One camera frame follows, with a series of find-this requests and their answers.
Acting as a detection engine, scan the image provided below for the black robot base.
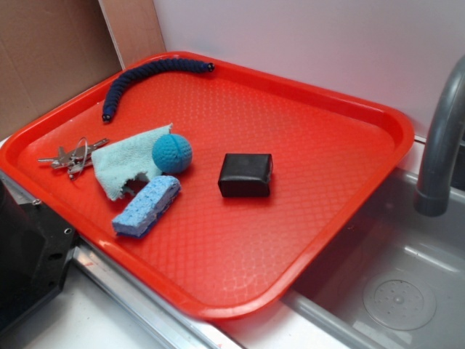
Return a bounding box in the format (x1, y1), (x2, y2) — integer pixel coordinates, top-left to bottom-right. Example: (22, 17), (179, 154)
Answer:
(1, 184), (76, 334)

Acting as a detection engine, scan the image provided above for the blue dimpled ball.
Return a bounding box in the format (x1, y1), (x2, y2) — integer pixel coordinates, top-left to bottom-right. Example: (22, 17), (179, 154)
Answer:
(152, 134), (193, 174)

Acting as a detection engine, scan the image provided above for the black rectangular box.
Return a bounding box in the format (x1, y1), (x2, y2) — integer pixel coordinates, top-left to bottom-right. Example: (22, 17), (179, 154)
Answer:
(218, 153), (272, 198)

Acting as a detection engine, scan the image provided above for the red plastic tray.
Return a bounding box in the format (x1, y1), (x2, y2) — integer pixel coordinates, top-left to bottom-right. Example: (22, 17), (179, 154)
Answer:
(1, 60), (414, 320)

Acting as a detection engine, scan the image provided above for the blue sponge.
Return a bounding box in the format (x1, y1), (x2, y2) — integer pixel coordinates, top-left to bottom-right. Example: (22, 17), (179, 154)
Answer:
(112, 175), (181, 238)

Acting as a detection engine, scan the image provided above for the light blue cloth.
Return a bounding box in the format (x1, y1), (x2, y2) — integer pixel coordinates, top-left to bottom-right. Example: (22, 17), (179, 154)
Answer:
(92, 124), (173, 201)

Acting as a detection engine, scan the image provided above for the silver key bunch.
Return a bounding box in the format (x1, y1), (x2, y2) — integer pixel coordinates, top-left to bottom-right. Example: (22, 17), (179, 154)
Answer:
(37, 137), (110, 180)

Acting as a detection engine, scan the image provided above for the grey toy sink basin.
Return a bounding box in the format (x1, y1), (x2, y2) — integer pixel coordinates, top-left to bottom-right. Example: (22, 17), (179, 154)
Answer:
(283, 170), (464, 348)

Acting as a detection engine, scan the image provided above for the grey faucet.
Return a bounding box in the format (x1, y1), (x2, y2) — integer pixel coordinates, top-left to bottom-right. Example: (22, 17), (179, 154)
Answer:
(413, 58), (464, 217)

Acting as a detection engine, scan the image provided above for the sink drain cover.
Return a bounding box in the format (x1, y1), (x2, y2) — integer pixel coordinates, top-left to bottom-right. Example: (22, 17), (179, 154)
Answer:
(363, 272), (437, 331)

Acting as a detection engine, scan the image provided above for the brown cardboard panel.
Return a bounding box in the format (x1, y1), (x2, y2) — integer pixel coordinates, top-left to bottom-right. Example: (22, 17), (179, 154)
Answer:
(1, 1), (166, 139)

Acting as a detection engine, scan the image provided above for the dark blue braided rope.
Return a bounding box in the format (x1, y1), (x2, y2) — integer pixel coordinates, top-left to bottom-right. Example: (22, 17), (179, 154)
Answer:
(102, 58), (216, 124)

